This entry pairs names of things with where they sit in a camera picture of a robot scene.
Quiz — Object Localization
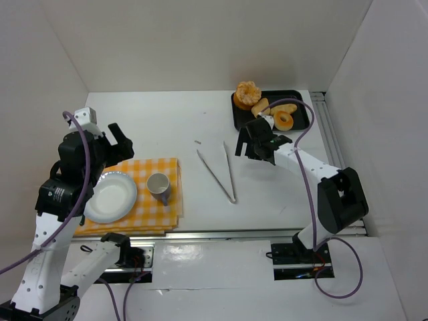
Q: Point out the sugared orange donut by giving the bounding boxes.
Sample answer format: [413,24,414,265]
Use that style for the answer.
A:
[233,81,261,110]

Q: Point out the long bread roll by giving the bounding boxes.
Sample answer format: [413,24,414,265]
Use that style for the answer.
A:
[270,104,298,116]

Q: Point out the metal tongs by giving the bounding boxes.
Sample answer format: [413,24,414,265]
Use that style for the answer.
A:
[196,141,238,205]

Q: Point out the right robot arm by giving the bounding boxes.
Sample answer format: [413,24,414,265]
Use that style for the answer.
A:
[235,117,368,264]

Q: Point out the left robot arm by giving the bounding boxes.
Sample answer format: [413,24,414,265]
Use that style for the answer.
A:
[1,123,145,320]

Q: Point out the oval bread roll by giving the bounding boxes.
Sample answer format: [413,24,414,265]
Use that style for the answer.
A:
[251,98,270,118]

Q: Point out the white plate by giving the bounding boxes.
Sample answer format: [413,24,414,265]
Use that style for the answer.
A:
[84,171,137,223]

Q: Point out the purple mug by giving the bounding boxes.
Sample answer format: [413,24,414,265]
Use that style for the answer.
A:
[146,173,172,207]

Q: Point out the yellow checkered cloth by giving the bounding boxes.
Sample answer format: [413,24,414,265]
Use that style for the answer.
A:
[74,158,183,237]

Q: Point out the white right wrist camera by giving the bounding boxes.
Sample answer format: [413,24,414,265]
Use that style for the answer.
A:
[257,112,275,130]

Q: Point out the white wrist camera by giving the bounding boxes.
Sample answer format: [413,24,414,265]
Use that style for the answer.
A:
[74,107,102,136]
[257,112,275,130]

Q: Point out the glazed ring donut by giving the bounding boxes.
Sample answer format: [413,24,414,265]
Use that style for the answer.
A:
[274,110,294,131]

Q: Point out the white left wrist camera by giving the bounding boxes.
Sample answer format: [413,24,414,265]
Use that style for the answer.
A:
[74,107,102,136]

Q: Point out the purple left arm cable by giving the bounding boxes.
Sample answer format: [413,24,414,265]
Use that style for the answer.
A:
[0,111,92,276]

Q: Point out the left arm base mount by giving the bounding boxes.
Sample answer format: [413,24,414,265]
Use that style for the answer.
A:
[100,245,154,284]

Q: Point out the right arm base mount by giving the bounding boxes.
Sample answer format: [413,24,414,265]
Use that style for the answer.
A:
[265,243,334,281]

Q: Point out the aluminium rail frame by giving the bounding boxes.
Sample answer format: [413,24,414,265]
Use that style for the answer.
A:
[66,90,368,241]

